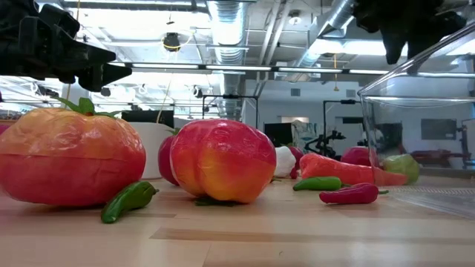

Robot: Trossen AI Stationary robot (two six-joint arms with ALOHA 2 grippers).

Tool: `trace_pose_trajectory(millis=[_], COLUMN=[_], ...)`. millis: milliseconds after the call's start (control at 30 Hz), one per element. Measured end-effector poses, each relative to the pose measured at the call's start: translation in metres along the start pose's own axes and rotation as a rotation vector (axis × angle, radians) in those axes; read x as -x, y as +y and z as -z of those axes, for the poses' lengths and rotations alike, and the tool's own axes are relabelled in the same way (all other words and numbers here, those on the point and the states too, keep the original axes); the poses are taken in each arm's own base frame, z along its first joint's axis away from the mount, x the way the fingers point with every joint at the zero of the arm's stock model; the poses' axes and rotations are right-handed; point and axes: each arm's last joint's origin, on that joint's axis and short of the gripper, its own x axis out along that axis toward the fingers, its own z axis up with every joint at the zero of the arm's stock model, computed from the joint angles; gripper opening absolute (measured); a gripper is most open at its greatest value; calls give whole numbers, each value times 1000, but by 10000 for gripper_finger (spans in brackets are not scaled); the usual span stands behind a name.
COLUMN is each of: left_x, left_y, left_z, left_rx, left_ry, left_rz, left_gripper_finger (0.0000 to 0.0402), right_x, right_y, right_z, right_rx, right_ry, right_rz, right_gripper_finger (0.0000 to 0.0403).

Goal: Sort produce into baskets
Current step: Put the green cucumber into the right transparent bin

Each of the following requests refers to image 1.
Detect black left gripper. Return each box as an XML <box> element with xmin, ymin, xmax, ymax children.
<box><xmin>0</xmin><ymin>0</ymin><xmax>133</xmax><ymax>93</ymax></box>

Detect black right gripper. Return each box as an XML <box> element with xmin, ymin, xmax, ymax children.
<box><xmin>352</xmin><ymin>0</ymin><xmax>467</xmax><ymax>65</ymax></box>

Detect large orange-red tomato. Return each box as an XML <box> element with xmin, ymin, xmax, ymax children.
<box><xmin>0</xmin><ymin>96</ymin><xmax>147</xmax><ymax>207</ymax></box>

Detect green jalapeno pepper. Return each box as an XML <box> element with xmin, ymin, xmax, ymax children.
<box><xmin>100</xmin><ymin>180</ymin><xmax>160</xmax><ymax>225</ymax></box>
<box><xmin>292</xmin><ymin>176</ymin><xmax>352</xmax><ymax>192</ymax></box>

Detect orange carrot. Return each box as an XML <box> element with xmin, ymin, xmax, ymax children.
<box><xmin>299</xmin><ymin>153</ymin><xmax>409</xmax><ymax>187</ymax></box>

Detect red-yellow peach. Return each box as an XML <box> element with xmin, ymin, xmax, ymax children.
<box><xmin>169</xmin><ymin>118</ymin><xmax>278</xmax><ymax>208</ymax></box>

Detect white garlic bulb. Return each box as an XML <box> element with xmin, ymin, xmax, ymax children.
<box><xmin>273</xmin><ymin>145</ymin><xmax>297</xmax><ymax>178</ymax></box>

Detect white pillar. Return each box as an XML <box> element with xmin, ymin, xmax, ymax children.
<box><xmin>62</xmin><ymin>83</ymin><xmax>92</xmax><ymax>109</ymax></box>

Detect clear plastic bin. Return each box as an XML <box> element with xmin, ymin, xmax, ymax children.
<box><xmin>357</xmin><ymin>22</ymin><xmax>475</xmax><ymax>220</ymax></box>

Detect black computer monitor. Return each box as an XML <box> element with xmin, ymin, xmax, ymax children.
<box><xmin>121</xmin><ymin>110</ymin><xmax>174</xmax><ymax>129</ymax></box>

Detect white plastic bin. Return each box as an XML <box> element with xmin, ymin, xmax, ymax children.
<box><xmin>128</xmin><ymin>122</ymin><xmax>179</xmax><ymax>180</ymax></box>

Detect white teal floral cloth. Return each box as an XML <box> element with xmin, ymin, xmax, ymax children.
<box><xmin>291</xmin><ymin>119</ymin><xmax>318</xmax><ymax>153</ymax></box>

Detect long ceiling light strip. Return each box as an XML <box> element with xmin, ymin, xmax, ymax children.
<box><xmin>107</xmin><ymin>62</ymin><xmax>390</xmax><ymax>76</ymax></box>

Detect black panel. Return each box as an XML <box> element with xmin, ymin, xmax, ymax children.
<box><xmin>263</xmin><ymin>122</ymin><xmax>294</xmax><ymax>148</ymax></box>

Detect thin yellow cord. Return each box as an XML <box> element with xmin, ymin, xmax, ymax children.
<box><xmin>155</xmin><ymin>31</ymin><xmax>194</xmax><ymax>124</ymax></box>

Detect slanted silver ceiling duct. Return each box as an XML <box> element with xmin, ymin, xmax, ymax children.
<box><xmin>295</xmin><ymin>0</ymin><xmax>359</xmax><ymax>75</ymax></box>

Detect black ceiling cord reel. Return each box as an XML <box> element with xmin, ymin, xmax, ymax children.
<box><xmin>162</xmin><ymin>32</ymin><xmax>182</xmax><ymax>53</ymax></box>

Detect dark wall panel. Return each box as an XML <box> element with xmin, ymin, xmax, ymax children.
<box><xmin>421</xmin><ymin>118</ymin><xmax>458</xmax><ymax>141</ymax></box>

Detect black frame stand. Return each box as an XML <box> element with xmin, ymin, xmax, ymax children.
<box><xmin>322</xmin><ymin>99</ymin><xmax>363</xmax><ymax>156</ymax></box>
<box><xmin>202</xmin><ymin>94</ymin><xmax>260</xmax><ymax>130</ymax></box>

